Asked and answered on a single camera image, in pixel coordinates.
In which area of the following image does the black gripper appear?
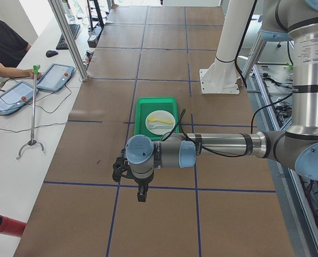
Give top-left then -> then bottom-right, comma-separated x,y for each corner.
137,182 -> 148,202

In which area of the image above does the yellow plastic spoon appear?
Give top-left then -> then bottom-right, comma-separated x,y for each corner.
147,116 -> 173,125

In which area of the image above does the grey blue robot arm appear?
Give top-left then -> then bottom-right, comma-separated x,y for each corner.
112,1 -> 318,202

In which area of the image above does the white plastic spoon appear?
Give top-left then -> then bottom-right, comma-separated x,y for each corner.
147,124 -> 170,130

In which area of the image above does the white round plate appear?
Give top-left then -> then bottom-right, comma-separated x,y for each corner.
145,110 -> 176,135

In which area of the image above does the brown paper table cover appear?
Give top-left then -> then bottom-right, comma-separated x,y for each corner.
14,5 -> 296,257

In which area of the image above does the green plastic tray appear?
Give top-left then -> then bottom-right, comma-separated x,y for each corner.
134,97 -> 178,141

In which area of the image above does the far blue teach pendant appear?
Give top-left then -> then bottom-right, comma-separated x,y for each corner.
37,63 -> 74,92

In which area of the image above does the blue teach pendant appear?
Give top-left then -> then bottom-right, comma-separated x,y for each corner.
0,81 -> 33,115
37,63 -> 74,92

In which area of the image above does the red cylinder tube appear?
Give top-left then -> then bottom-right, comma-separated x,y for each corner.
0,215 -> 26,238

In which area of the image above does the near blue teach pendant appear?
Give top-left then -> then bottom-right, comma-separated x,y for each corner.
0,81 -> 33,115

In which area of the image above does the black power strip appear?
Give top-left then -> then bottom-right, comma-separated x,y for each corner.
87,26 -> 102,48

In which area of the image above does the metal reacher grabber tool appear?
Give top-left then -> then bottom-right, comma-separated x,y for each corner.
16,65 -> 45,160

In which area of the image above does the black computer mouse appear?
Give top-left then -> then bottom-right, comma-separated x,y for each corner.
46,50 -> 58,58

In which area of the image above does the black keyboard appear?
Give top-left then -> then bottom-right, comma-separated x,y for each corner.
55,24 -> 81,51

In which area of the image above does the person in black shirt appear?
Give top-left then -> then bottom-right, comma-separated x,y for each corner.
0,20 -> 34,78

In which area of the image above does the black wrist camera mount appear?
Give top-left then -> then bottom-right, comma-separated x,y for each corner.
112,157 -> 134,183

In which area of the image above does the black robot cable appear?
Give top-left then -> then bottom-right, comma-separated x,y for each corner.
161,108 -> 293,157

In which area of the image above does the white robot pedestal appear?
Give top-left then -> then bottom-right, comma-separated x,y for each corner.
200,0 -> 256,94

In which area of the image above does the aluminium frame post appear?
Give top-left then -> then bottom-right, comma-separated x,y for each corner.
48,0 -> 88,81

